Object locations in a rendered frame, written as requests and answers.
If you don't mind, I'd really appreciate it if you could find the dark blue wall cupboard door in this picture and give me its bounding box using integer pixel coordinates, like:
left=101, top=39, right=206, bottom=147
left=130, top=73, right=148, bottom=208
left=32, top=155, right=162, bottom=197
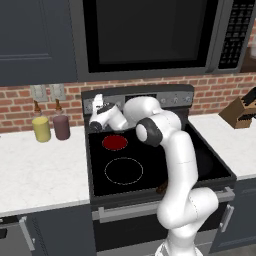
left=0, top=0, right=80, bottom=87

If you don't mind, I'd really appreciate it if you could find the dark blue drawer front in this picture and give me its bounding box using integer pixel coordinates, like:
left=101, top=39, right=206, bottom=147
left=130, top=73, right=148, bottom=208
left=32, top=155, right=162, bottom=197
left=232, top=177, right=256, bottom=202

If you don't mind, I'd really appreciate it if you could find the grey wall socket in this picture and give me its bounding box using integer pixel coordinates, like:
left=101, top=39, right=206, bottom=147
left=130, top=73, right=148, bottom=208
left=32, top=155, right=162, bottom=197
left=30, top=84, right=50, bottom=103
left=49, top=83, right=67, bottom=101

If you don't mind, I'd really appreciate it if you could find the grey dishwasher front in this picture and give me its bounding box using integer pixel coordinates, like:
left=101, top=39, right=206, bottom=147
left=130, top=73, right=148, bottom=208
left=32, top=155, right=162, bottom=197
left=0, top=215, right=29, bottom=256

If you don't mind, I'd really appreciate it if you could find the grey oven door handle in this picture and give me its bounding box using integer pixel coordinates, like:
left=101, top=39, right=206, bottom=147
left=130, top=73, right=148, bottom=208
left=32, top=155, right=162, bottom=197
left=97, top=186, right=236, bottom=224

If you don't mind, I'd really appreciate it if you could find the brown knife block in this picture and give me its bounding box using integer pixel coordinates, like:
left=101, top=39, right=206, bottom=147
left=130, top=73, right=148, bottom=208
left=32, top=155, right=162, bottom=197
left=218, top=86, right=256, bottom=130

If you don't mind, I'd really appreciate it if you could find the grey microwave oven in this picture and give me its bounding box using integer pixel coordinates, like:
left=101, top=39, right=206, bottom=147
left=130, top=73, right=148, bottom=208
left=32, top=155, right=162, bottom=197
left=68, top=0, right=256, bottom=83

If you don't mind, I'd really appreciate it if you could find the dark blue base cupboard door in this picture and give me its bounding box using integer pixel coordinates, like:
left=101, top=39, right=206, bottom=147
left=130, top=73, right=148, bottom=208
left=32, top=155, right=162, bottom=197
left=25, top=203, right=98, bottom=256
left=209, top=199, right=256, bottom=254

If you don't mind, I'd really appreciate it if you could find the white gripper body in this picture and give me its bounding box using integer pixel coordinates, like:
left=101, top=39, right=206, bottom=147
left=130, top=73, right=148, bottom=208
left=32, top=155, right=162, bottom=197
left=92, top=93, right=105, bottom=113

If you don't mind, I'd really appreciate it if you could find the purple bottle with brown cap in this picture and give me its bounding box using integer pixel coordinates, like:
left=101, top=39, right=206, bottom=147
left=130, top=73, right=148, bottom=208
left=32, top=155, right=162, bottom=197
left=52, top=98, right=72, bottom=142

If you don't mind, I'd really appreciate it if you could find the grey cupboard door handle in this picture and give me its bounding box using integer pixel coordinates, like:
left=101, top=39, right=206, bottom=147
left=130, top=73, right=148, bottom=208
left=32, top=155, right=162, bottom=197
left=218, top=203, right=236, bottom=234
left=18, top=216, right=36, bottom=252

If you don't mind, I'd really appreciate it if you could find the black stove with glass hob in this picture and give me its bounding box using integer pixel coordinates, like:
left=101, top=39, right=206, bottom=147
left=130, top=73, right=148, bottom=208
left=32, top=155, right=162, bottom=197
left=80, top=83, right=238, bottom=256

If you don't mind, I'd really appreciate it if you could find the yellow bottle with brown cap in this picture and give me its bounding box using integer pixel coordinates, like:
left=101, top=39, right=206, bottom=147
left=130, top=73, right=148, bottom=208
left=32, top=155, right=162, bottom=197
left=31, top=99, right=52, bottom=144

